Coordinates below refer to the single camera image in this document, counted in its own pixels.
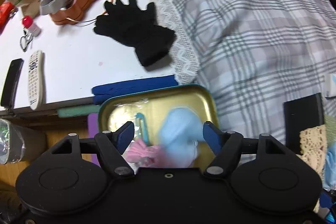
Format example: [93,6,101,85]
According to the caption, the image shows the black phone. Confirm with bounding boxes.
[1,59,24,109]

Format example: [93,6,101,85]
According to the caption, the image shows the blue foam strip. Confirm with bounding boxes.
[92,75,178,105]

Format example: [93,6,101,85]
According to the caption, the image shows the red capped white bottle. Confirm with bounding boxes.
[22,15,41,37]

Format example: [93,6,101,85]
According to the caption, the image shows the gold metal tin tray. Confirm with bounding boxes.
[97,84,220,168]

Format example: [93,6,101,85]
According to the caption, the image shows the grey plaid bedsheet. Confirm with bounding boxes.
[171,0,335,141]

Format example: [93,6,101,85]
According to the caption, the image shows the light blue face mask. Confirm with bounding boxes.
[158,107,205,168]

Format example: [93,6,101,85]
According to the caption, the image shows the green fuzzy cloth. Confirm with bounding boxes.
[324,115,336,143]

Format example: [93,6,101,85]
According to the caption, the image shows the beige lace cloth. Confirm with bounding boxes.
[298,124,327,181]

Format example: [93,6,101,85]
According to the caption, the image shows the black knitted glove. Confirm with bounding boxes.
[93,0,175,67]

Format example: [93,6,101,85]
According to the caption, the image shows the white remote control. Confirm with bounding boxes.
[28,50,44,111]

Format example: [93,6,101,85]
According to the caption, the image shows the black triangular case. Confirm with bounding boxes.
[283,93,325,155]

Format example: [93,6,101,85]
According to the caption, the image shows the orange leather basket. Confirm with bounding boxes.
[39,0,97,26]

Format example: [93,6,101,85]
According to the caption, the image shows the black frame eyeglasses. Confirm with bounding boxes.
[19,28,34,52]

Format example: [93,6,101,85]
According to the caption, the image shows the pink knitted pouch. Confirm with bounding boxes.
[123,139,169,168]

